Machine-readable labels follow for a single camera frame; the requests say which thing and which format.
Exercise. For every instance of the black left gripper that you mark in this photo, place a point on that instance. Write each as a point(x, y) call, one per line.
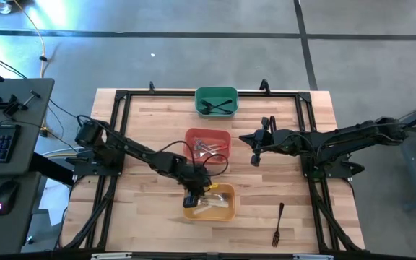
point(197, 178)

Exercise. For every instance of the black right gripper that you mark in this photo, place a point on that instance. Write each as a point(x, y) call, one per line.
point(276, 141)

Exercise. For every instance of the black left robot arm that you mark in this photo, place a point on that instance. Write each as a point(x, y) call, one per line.
point(139, 153)

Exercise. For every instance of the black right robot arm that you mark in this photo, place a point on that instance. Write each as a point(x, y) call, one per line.
point(356, 131)

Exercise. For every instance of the yellow plastic bin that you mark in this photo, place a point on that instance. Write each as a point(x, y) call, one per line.
point(226, 215)

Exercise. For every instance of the orange plastic bin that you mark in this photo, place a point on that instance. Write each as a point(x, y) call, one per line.
point(208, 133)

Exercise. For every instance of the teal plastic bin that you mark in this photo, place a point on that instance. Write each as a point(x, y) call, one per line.
point(217, 92)

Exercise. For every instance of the grey metal side table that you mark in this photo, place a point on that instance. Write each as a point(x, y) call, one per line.
point(410, 162)

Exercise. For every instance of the dark grey desk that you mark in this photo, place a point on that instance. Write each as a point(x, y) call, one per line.
point(31, 144)

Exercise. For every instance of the black computer mouse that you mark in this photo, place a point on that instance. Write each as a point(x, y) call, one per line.
point(7, 195)

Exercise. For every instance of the black desk clamp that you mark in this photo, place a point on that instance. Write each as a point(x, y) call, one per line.
point(11, 104)

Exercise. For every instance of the silver metal bracket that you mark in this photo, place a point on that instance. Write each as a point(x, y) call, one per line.
point(110, 256)
point(312, 257)

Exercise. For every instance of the black table frame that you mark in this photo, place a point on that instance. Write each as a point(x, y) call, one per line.
point(139, 93)

